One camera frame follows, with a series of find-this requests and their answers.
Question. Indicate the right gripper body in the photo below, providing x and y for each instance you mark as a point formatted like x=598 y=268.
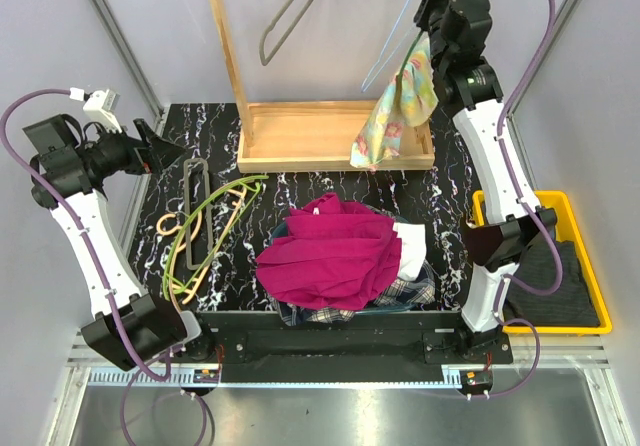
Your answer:
x=432 y=4

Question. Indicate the magenta pleated skirt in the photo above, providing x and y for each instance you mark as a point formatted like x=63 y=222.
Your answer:
x=337 y=254

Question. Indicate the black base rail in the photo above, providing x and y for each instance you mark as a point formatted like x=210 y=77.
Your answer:
x=404 y=349

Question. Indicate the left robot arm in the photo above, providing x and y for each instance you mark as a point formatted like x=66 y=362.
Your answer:
x=129 y=324

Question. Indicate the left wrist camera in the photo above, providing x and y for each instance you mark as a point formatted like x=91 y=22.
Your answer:
x=99 y=106

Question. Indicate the yellow plastic crate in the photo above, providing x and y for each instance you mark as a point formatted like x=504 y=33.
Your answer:
x=578 y=307

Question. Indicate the light blue wire hanger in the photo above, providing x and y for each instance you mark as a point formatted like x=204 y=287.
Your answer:
x=388 y=49

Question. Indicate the teal transparent plastic bin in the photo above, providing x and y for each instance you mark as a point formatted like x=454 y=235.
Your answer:
x=395 y=308

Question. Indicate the white skirt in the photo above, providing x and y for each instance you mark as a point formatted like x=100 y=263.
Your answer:
x=413 y=249

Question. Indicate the wooden clothes rack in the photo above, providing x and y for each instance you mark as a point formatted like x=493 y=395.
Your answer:
x=302 y=112

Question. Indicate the grey hanger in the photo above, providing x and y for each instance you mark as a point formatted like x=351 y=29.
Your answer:
x=196 y=179
x=280 y=27

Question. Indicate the dark green hanger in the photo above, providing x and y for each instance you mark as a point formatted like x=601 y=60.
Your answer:
x=415 y=98

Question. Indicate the lime green hanger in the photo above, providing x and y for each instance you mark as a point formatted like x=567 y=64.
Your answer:
x=243 y=192

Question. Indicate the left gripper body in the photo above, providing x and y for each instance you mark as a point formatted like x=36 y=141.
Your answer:
x=134 y=158

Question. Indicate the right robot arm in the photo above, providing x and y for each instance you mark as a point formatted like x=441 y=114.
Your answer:
x=469 y=92

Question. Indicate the floral pastel garment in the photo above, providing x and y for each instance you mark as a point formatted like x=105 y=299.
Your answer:
x=380 y=137

